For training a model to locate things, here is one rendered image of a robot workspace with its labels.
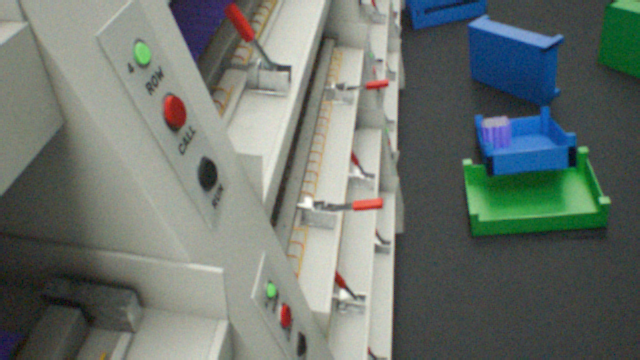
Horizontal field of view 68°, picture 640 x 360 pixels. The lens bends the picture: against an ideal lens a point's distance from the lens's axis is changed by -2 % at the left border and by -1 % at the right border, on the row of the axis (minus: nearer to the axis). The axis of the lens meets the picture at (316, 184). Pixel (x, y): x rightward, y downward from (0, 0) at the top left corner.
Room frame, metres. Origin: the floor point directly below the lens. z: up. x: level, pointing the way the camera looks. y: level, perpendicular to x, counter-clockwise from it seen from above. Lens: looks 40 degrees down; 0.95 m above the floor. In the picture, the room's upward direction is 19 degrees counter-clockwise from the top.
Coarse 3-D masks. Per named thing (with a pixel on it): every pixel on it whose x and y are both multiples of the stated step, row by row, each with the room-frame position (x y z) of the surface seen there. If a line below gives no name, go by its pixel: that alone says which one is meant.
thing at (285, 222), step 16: (320, 64) 0.75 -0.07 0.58; (320, 80) 0.70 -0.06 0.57; (336, 80) 0.72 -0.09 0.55; (320, 96) 0.66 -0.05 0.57; (304, 128) 0.58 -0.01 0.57; (304, 144) 0.55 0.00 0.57; (304, 160) 0.51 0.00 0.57; (320, 160) 0.53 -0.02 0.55; (288, 192) 0.46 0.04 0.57; (304, 192) 0.47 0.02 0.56; (288, 208) 0.43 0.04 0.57; (288, 224) 0.41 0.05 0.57; (288, 240) 0.38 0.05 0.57; (304, 240) 0.39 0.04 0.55; (288, 256) 0.37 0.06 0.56
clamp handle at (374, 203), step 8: (360, 200) 0.42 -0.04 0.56; (368, 200) 0.41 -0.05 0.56; (376, 200) 0.41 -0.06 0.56; (328, 208) 0.43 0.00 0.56; (336, 208) 0.42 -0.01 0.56; (344, 208) 0.42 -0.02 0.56; (352, 208) 0.41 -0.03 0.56; (360, 208) 0.41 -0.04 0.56; (368, 208) 0.40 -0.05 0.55; (376, 208) 0.40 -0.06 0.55
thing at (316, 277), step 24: (336, 24) 0.85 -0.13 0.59; (360, 24) 0.84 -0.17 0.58; (336, 48) 0.84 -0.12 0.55; (360, 48) 0.84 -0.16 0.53; (336, 72) 0.76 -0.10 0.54; (360, 72) 0.76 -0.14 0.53; (336, 120) 0.63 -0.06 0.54; (336, 144) 0.57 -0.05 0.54; (312, 168) 0.52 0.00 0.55; (336, 168) 0.52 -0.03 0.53; (312, 192) 0.48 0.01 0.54; (336, 192) 0.47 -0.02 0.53; (336, 216) 0.43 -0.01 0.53; (312, 240) 0.40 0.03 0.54; (336, 240) 0.40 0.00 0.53; (312, 264) 0.37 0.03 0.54; (312, 288) 0.34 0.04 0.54
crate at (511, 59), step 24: (480, 24) 1.39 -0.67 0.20; (504, 24) 1.34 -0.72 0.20; (480, 48) 1.37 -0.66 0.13; (504, 48) 1.28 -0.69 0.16; (528, 48) 1.19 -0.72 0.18; (552, 48) 1.15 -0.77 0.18; (480, 72) 1.37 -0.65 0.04; (504, 72) 1.28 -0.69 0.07; (528, 72) 1.19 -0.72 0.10; (552, 72) 1.15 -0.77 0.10; (528, 96) 1.19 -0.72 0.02; (552, 96) 1.15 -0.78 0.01
